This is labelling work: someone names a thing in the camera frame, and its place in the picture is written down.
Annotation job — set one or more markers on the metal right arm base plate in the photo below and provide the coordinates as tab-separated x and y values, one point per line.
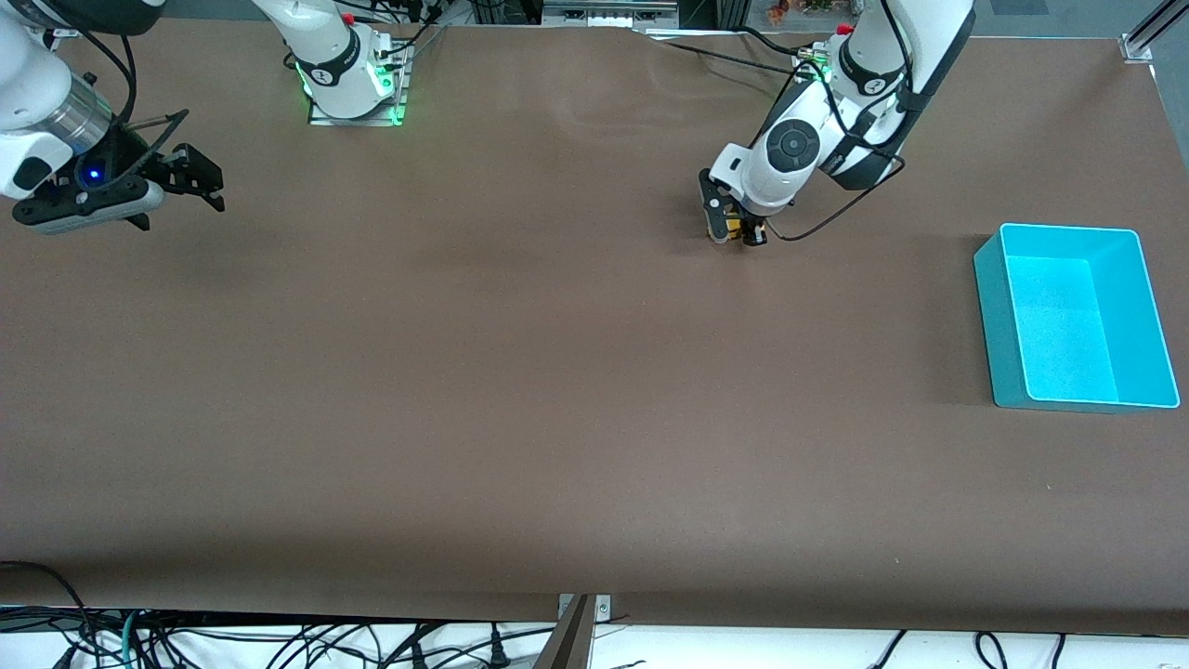
358	122

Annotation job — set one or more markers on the turquoise plastic bin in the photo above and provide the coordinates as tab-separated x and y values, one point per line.
1068	344

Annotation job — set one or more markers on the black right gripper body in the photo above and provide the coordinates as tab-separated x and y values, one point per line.
127	151

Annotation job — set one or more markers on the grey power strip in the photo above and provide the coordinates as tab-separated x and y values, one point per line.
608	14

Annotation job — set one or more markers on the small orange object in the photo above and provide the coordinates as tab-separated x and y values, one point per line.
778	9

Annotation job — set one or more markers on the aluminium frame profile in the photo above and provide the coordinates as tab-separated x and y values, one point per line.
1138	45

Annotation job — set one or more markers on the yellow toy beetle car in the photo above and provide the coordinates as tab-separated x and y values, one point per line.
734	229

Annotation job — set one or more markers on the small metal table bracket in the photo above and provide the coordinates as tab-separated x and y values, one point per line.
604	609

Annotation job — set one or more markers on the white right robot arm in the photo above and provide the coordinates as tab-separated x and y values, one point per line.
325	46

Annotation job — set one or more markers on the grey-brown support strut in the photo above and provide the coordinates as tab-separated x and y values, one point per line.
567	646

